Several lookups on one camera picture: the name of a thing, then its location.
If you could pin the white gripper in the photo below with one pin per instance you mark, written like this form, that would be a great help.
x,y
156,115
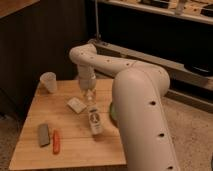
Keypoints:
x,y
87,81

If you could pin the white rectangular block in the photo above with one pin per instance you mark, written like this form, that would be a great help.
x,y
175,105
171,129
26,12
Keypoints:
x,y
76,105

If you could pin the white labelled bottle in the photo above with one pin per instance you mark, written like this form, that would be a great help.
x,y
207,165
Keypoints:
x,y
93,114

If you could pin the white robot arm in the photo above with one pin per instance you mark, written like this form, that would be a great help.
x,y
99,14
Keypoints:
x,y
136,95

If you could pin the green bowl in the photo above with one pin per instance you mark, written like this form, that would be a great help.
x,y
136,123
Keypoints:
x,y
112,112

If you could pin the translucent plastic cup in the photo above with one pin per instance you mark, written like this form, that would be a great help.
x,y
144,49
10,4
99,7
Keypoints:
x,y
48,79

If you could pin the wooden folding table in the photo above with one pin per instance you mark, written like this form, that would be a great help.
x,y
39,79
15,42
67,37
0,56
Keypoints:
x,y
78,148

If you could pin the grey sponge block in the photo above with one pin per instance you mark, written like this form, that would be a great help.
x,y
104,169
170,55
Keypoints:
x,y
43,135

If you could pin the dark wooden cabinet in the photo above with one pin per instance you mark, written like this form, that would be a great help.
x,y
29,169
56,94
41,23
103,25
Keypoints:
x,y
35,40

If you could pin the metal pole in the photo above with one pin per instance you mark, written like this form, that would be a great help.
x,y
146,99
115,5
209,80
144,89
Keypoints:
x,y
98,36

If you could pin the upper bench with clutter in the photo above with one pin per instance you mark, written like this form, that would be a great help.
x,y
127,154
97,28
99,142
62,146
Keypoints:
x,y
181,9

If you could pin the wooden shelf rail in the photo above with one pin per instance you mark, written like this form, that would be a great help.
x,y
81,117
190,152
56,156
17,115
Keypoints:
x,y
176,71

